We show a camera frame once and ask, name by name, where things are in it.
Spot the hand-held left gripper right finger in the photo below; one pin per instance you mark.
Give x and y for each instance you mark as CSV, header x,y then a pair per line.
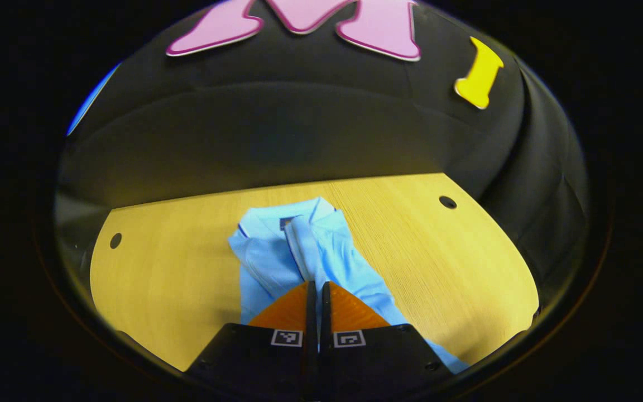
x,y
325,318

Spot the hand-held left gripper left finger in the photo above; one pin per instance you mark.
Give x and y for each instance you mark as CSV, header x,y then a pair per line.
x,y
311,318

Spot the light blue T-shirt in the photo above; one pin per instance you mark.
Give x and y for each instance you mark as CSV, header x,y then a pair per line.
x,y
321,245

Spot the black backdrop cloth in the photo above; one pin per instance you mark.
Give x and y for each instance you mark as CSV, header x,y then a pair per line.
x,y
299,134

